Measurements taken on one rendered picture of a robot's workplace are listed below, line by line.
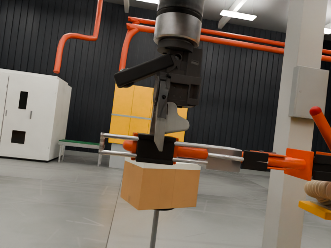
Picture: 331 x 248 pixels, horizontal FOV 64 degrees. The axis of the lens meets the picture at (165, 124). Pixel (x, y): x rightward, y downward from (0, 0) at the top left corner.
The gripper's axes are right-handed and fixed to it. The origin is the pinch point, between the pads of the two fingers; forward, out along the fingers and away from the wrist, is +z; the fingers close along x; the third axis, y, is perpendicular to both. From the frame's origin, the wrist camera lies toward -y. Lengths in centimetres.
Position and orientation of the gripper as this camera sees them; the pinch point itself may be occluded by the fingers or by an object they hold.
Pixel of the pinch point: (152, 145)
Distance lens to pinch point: 51.4
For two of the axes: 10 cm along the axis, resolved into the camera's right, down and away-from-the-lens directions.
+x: -1.4, 0.0, 9.9
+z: -1.2, 9.9, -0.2
